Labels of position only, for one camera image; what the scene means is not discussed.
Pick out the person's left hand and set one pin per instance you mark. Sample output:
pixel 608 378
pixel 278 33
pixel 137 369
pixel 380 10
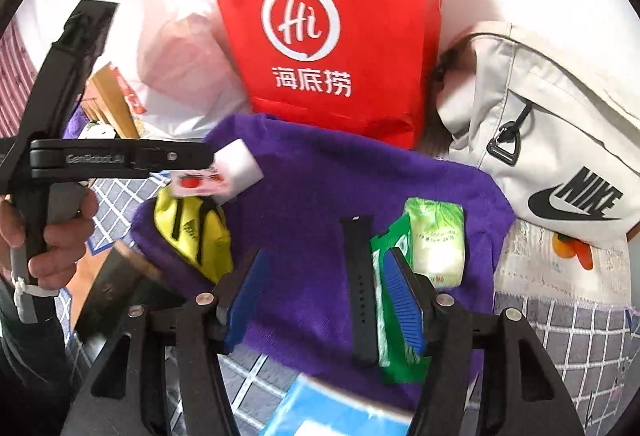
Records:
pixel 65 251

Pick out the grey checkered cloth with stars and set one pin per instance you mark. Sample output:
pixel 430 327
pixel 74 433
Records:
pixel 565 341

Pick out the white spotted plush toy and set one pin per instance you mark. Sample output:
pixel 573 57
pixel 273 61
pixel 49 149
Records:
pixel 97 131

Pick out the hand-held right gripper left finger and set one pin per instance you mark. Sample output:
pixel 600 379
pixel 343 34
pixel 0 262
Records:
pixel 245 296

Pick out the white plastic bag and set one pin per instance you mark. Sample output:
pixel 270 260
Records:
pixel 175 66

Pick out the purple towel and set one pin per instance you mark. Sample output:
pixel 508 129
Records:
pixel 310 196

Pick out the yellow pouch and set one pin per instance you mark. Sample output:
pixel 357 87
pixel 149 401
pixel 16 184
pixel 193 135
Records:
pixel 210 236

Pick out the grey waist bag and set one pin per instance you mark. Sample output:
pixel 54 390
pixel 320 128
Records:
pixel 550 116

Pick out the wooden headboard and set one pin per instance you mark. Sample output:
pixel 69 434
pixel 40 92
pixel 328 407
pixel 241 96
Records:
pixel 110 101

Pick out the purple plush toy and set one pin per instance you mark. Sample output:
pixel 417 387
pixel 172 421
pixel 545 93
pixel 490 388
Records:
pixel 75 128

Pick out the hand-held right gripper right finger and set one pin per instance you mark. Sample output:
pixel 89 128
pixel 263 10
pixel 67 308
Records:
pixel 405 301

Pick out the pink striped curtain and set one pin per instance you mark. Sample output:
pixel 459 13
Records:
pixel 17 81

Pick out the red paper bag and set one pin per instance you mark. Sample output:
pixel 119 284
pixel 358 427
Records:
pixel 380 66

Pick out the light green tissue pack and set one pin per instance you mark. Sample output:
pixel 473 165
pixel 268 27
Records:
pixel 440 241

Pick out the dark green tin box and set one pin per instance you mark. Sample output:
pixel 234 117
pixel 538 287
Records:
pixel 115 291

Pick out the white tissue pack red print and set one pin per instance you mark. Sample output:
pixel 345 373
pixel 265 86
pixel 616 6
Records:
pixel 240 171

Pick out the person's left forearm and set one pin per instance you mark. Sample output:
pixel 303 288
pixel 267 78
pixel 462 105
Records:
pixel 30 356

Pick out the blue tissue pack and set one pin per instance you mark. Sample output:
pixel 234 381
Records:
pixel 325 416

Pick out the green foil packet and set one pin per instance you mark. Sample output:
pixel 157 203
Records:
pixel 387 241

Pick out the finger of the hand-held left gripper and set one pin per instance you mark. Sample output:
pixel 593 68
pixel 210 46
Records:
pixel 180 157
pixel 80 56

